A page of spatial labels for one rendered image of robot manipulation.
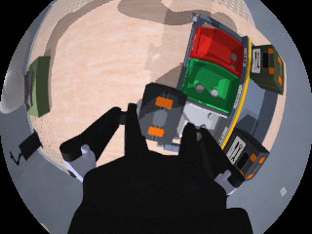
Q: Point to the red open bin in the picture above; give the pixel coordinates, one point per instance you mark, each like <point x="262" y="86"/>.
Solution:
<point x="216" y="46"/>

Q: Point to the green open bin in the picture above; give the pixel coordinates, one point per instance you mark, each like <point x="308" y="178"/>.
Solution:
<point x="210" y="76"/>

